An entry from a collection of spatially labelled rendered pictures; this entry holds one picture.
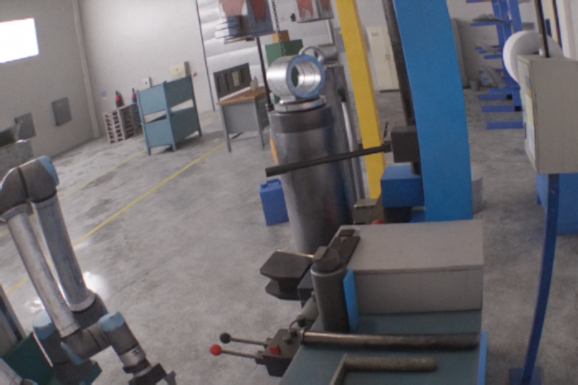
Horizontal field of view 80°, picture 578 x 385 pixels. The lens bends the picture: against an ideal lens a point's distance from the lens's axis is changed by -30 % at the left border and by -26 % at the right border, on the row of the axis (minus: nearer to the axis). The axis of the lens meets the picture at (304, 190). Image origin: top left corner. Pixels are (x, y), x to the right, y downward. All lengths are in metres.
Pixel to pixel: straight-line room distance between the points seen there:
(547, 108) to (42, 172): 1.68
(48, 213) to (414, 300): 1.14
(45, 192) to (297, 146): 0.87
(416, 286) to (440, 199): 0.42
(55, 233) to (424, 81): 1.27
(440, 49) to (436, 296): 0.67
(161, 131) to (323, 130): 8.14
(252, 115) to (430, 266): 6.62
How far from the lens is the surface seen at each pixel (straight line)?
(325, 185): 1.45
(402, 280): 1.02
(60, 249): 1.55
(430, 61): 1.27
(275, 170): 1.27
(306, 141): 1.40
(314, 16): 1.58
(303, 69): 1.52
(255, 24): 1.27
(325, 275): 0.94
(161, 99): 9.29
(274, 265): 1.52
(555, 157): 1.55
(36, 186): 1.45
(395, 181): 1.57
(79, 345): 1.41
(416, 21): 1.27
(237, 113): 7.59
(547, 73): 1.49
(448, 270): 0.99
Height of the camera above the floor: 1.70
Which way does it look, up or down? 19 degrees down
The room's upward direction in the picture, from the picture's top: 11 degrees counter-clockwise
